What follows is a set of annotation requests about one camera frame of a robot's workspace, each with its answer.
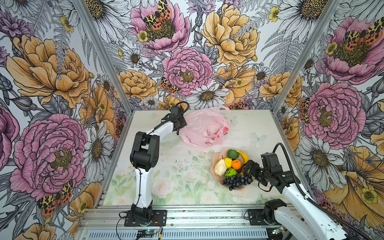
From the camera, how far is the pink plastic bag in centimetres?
98

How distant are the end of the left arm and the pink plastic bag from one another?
0.03 m

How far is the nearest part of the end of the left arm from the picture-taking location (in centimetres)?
78
